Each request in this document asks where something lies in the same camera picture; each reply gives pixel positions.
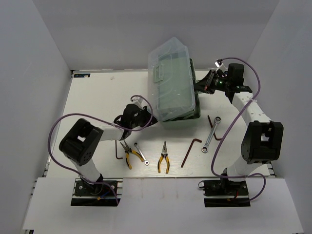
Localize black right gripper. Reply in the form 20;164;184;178
191;70;230;95

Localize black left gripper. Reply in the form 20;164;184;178
131;105;161;128

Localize green toolbox with clear lid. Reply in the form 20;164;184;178
147;37;200;129

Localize large silver ratchet wrench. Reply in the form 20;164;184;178
201;117;221;153

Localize small silver ratchet wrench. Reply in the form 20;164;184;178
134;142;150;166

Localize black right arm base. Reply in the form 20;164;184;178
198;178;250;208

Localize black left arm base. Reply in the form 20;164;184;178
71;178;122;207

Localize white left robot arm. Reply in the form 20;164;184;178
59;104;157;195

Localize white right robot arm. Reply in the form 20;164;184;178
195;60;284;195

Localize yellow pliers centre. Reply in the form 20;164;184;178
157;141;170;174

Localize yellow pliers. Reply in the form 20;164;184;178
120;140;144;170
157;141;170;174

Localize yellow pliers left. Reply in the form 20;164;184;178
120;140;144;170

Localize long brown hex key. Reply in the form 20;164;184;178
180;138;202;168

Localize small brown hex key left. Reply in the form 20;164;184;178
115;141;123;160

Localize brown hex key right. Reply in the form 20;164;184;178
207;115;224;141

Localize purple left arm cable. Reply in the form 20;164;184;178
48;95;155;205

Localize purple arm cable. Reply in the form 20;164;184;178
48;95;155;205
211;57;266;201

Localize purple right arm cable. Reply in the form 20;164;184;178
211;57;266;201

